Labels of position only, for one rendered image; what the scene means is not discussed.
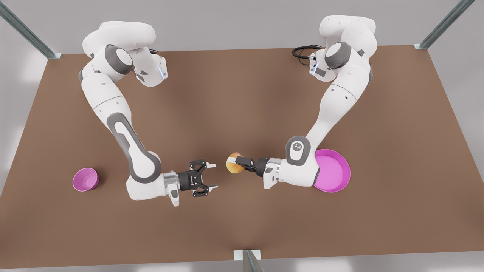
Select black cable loop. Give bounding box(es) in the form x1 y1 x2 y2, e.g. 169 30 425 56
292 45 324 61

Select pink plate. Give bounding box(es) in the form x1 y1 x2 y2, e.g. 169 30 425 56
313 149 351 193

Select silver frame post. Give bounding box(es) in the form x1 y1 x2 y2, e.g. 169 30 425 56
0 2 62 60
413 0 475 50
234 249 265 272

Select yellow red apple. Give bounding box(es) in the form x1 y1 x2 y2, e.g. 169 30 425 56
226 152 246 174

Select pink bowl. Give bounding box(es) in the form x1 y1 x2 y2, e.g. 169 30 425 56
73 168 99 192

